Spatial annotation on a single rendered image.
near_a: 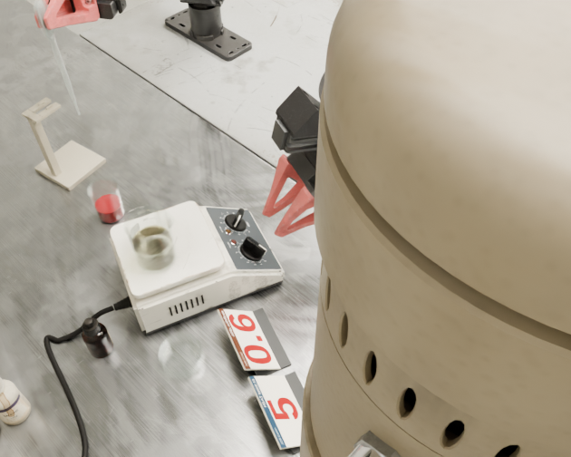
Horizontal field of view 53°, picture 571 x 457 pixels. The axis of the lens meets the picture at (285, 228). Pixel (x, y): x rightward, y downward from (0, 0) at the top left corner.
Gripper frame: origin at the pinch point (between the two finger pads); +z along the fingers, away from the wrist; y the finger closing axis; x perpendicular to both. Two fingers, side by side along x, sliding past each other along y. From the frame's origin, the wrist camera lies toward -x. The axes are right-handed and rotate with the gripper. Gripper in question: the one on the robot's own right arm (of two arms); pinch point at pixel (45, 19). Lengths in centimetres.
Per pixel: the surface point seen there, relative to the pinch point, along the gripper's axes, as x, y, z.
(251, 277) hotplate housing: 27.6, 24.4, 10.1
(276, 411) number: 29, 31, 26
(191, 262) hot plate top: 23.5, 17.5, 12.2
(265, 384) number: 29.3, 29.3, 23.3
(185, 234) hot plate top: 23.5, 15.3, 8.1
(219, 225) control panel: 26.1, 18.4, 3.7
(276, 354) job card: 31.8, 29.4, 17.9
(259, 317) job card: 31.8, 26.1, 13.3
